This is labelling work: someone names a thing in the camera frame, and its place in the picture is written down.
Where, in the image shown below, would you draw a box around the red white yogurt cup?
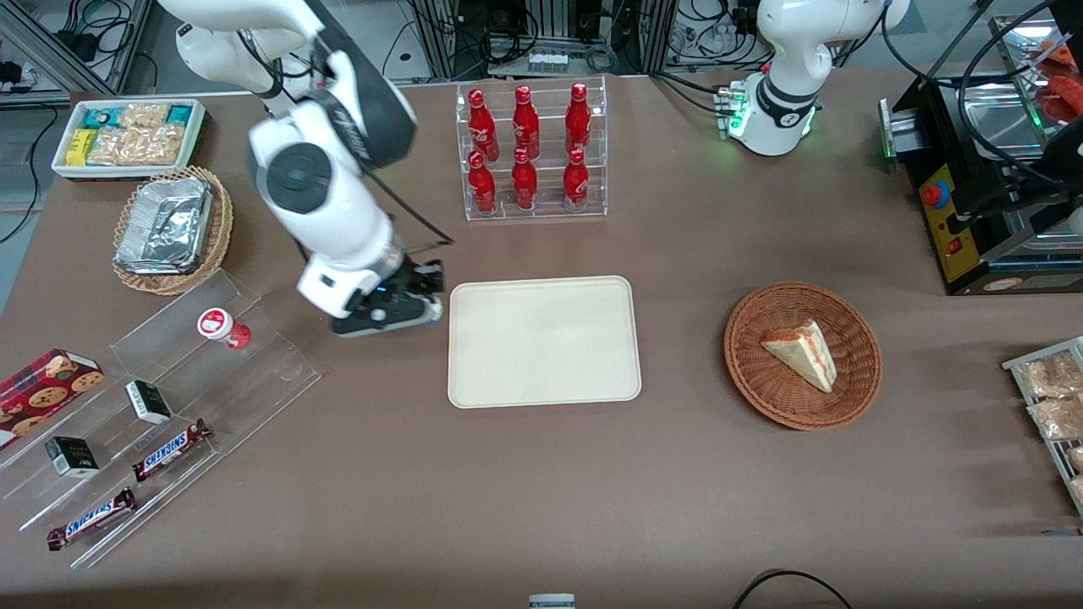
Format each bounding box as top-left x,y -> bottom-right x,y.
197,308 -> 252,349

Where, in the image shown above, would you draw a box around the clear acrylic bottle rack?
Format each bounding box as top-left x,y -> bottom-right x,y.
455,74 -> 608,222

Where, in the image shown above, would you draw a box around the tray of packaged snacks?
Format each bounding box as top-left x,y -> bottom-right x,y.
1002,337 -> 1083,517

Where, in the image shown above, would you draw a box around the snickers bar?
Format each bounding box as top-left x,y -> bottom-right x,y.
47,488 -> 137,551
132,419 -> 212,483

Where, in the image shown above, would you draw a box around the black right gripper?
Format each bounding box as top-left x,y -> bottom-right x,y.
372,259 -> 446,308

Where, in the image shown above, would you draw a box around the stacked foil containers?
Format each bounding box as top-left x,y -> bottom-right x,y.
116,178 -> 212,274

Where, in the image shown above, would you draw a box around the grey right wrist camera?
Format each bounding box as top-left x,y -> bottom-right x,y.
333,294 -> 443,339

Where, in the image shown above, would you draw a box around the clear acrylic stepped display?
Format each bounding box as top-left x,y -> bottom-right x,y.
0,269 -> 322,569

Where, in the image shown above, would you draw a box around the small black box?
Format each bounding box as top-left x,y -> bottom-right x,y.
125,381 -> 173,425
45,436 -> 100,479

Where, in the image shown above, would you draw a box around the oval wicker basket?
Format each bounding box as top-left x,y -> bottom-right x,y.
113,167 -> 234,295

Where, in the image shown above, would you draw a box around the cream plastic tray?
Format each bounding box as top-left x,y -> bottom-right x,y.
448,276 -> 642,409

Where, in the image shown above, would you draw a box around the black food warmer machine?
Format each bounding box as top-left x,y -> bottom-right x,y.
878,17 -> 1083,297

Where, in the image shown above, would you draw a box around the red cookie box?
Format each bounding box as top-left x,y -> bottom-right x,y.
0,348 -> 106,449

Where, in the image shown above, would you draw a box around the red food in warmer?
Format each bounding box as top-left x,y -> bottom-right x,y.
1036,42 -> 1083,123

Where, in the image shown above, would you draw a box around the round brown wicker basket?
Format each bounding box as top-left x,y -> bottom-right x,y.
723,282 -> 883,431

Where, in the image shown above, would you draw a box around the red cola bottle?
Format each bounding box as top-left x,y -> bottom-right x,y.
563,148 -> 590,212
564,82 -> 592,156
467,89 -> 500,162
468,151 -> 498,215
511,148 -> 539,211
512,85 -> 541,160

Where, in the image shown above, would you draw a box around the black floor cable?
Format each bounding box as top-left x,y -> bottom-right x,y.
732,569 -> 851,609

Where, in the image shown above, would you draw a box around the wrapped triangle sandwich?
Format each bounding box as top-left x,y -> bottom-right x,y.
760,319 -> 838,394

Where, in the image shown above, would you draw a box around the clear bagged snack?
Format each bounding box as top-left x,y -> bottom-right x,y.
87,125 -> 185,167
118,102 -> 172,129

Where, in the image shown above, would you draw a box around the white plastic snack bin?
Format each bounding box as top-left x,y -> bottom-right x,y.
52,99 -> 206,180

